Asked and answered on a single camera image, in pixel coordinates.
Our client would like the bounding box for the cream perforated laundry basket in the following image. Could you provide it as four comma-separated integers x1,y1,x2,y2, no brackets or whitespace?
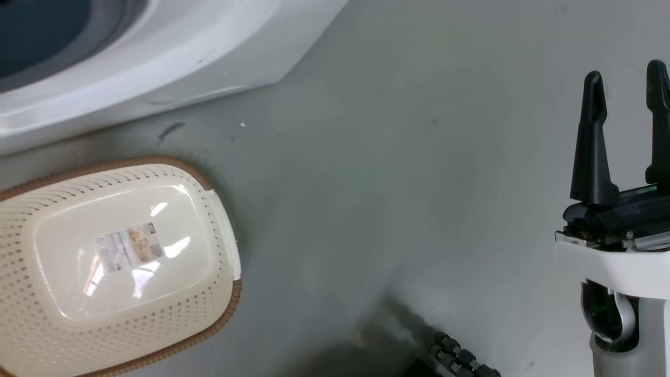
0,156,242,377

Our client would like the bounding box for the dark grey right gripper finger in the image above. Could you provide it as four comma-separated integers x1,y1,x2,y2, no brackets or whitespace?
569,70,620,206
644,59,670,186

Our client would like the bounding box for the white washing machine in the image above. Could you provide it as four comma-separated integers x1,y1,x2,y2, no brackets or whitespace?
0,0,350,156

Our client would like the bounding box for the paper label sticker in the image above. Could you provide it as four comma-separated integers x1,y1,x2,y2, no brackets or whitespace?
95,222,167,274

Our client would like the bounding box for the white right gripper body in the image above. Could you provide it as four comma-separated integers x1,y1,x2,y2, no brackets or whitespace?
554,183,670,377

